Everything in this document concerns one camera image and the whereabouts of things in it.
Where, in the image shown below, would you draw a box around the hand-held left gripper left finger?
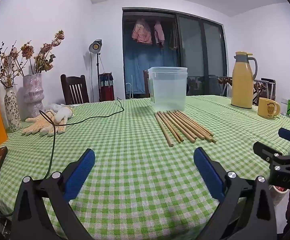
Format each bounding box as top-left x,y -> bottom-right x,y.
11,148 -> 96,240

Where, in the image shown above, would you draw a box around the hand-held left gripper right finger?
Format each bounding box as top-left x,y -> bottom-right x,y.
193,147 -> 278,240

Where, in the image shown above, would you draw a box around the bundle of wooden chopsticks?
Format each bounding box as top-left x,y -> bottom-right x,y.
154,110 -> 217,147

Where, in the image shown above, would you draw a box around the clear plastic container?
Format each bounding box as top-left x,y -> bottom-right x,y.
148,66 -> 187,112

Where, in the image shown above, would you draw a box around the yellow mug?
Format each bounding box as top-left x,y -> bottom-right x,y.
257,97 -> 281,118

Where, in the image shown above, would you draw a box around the metal folding rack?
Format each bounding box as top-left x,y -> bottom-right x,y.
254,78 -> 277,105

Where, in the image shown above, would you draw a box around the green checked tablecloth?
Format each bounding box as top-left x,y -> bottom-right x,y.
0,95 -> 290,240

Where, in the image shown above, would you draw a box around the white glove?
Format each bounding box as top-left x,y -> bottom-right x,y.
50,106 -> 74,125

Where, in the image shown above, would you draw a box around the yellow knit glove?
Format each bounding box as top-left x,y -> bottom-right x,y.
22,110 -> 68,137

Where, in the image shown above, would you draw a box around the yellow thermos jug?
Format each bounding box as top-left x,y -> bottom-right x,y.
231,51 -> 258,109

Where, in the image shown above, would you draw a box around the white cloth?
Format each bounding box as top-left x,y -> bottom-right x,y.
45,103 -> 65,111

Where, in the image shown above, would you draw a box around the red floor rack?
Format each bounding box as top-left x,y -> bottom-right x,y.
98,72 -> 115,102

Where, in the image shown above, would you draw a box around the pink white wavy vase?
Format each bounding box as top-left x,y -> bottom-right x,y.
23,73 -> 45,118

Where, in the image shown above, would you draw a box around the dark wooden chair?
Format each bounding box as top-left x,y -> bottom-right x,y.
143,70 -> 151,98
60,74 -> 90,105

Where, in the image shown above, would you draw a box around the small floral patterned vase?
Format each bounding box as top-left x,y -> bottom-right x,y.
4,87 -> 22,132

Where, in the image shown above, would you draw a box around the white metal rack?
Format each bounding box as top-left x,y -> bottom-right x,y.
125,75 -> 135,100

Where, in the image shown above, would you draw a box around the sliding glass door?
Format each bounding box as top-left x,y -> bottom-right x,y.
176,14 -> 228,98

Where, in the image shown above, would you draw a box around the blue curtain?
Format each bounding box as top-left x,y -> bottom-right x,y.
123,37 -> 179,94

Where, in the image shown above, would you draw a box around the dried rose bouquet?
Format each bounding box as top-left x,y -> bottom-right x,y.
21,30 -> 65,75

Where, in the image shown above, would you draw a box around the studio lamp on stand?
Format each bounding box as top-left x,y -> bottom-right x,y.
88,39 -> 105,102

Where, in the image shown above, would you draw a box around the dried twig branches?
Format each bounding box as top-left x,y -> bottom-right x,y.
0,40 -> 26,89

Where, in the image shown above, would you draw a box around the small pink jacket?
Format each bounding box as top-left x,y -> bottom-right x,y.
154,21 -> 165,48

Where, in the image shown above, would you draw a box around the large pink jacket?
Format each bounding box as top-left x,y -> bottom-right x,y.
131,19 -> 153,45

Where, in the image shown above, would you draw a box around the black power cable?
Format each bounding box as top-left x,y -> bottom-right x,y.
39,97 -> 125,180

